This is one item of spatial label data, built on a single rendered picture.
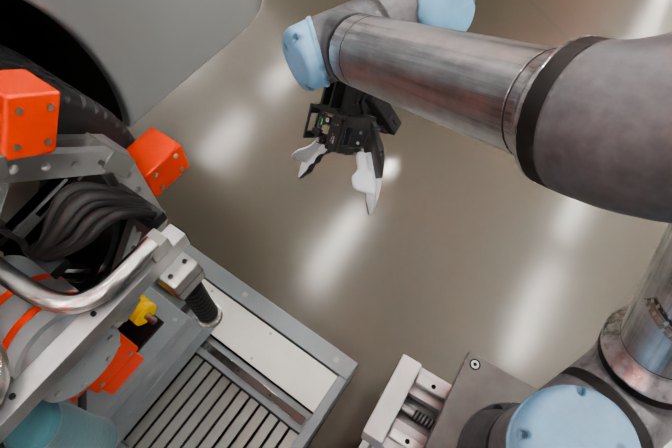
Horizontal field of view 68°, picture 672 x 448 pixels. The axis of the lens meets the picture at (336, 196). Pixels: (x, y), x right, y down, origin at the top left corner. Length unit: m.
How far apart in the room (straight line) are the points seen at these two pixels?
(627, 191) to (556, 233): 1.67
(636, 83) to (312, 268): 1.52
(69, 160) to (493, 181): 1.56
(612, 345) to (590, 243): 1.38
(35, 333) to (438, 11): 0.66
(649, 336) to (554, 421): 0.13
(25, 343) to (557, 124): 0.72
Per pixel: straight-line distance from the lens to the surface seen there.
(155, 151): 0.94
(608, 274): 1.97
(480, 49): 0.37
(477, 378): 0.82
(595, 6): 2.93
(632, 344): 0.61
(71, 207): 0.72
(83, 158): 0.81
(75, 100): 0.88
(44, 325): 0.81
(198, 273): 0.75
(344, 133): 0.69
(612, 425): 0.61
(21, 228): 0.97
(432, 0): 0.59
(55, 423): 0.97
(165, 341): 1.50
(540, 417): 0.59
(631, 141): 0.29
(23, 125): 0.73
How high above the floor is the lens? 1.59
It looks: 58 degrees down
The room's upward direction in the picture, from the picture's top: straight up
